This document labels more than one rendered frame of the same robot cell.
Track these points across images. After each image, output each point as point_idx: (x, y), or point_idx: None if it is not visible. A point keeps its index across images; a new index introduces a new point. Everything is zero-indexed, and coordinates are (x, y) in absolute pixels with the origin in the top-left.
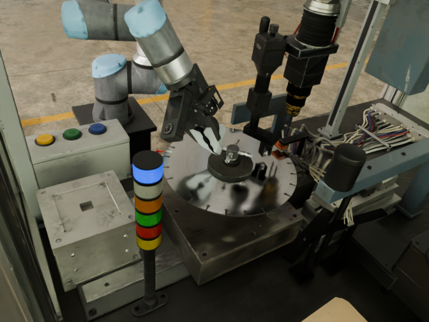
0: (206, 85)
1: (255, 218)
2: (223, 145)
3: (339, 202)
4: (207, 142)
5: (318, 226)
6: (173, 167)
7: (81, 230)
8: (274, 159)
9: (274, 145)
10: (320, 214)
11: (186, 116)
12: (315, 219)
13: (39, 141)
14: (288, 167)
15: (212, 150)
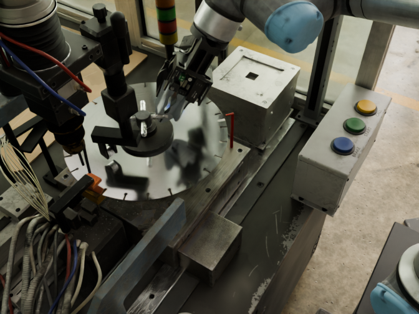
0: (186, 66)
1: None
2: (168, 157)
3: (7, 191)
4: (171, 102)
5: (38, 121)
6: (201, 105)
7: (234, 60)
8: (96, 166)
9: (101, 191)
10: (35, 141)
11: (184, 43)
12: (40, 134)
13: (363, 99)
14: (75, 163)
15: (166, 110)
